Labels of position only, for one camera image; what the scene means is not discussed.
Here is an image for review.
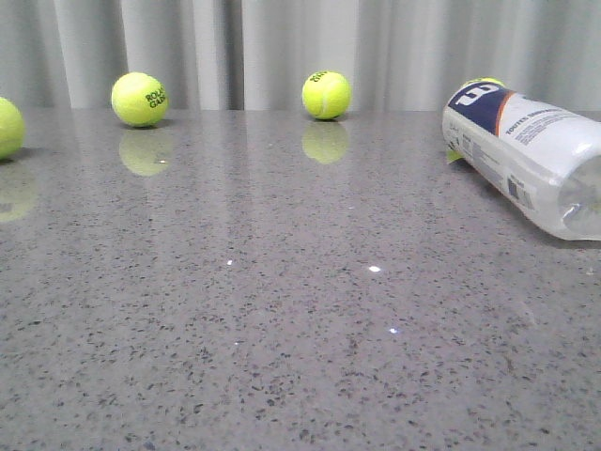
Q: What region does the white blue tennis ball can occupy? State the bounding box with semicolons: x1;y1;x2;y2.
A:
441;83;600;241

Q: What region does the middle tennis ball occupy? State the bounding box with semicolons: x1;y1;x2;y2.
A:
301;70;352;120

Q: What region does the tennis ball with Roland Garros print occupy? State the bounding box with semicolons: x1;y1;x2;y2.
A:
111;72;169;127

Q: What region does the right tennis ball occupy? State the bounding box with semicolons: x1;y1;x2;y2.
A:
461;77;505;87

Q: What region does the far left tennis ball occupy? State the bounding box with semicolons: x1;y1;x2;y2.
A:
0;98;25;160

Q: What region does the grey curtain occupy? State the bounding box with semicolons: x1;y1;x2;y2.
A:
1;1;600;111

